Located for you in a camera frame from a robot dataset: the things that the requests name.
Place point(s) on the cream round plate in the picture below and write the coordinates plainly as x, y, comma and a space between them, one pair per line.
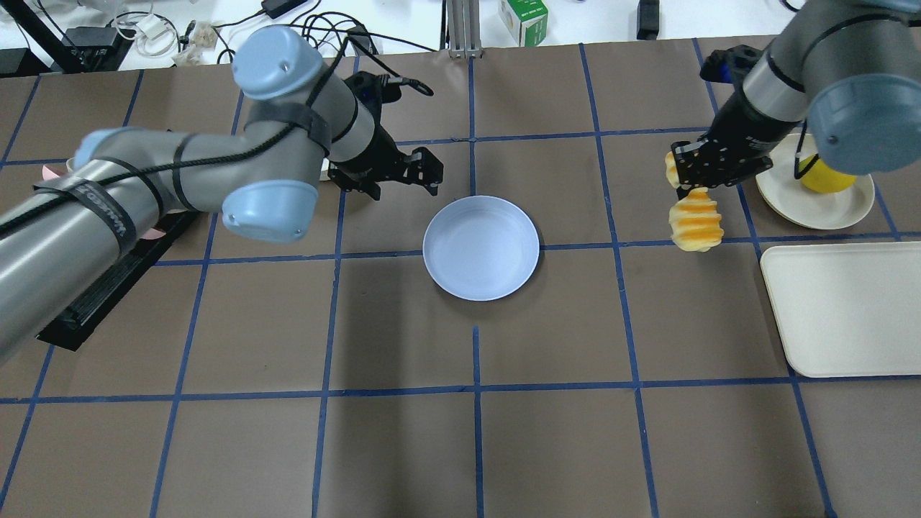
807, 208

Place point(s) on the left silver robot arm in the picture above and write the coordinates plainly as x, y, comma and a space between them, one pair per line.
264, 182

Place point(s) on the pink plate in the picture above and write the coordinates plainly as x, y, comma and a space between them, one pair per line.
49, 173

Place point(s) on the yellow spiral bread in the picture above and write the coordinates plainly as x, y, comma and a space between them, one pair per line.
694, 219

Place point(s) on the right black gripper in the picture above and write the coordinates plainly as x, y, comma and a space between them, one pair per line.
735, 135

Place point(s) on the white rectangular tray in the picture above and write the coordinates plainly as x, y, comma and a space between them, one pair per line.
849, 310

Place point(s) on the yellow lemon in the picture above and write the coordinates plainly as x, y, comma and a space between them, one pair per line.
816, 175

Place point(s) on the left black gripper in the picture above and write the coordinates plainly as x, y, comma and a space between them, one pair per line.
376, 156

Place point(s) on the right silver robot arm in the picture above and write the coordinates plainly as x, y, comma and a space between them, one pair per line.
847, 71

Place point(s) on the black power adapter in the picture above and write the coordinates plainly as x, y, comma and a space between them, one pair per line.
276, 8

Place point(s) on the aluminium frame post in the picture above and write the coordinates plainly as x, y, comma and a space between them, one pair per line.
461, 31

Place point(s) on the green white carton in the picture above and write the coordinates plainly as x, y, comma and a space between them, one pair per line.
527, 21

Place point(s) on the blue plate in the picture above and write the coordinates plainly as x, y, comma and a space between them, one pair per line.
481, 248

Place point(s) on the black plate rack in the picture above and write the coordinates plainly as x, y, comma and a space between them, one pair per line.
77, 322

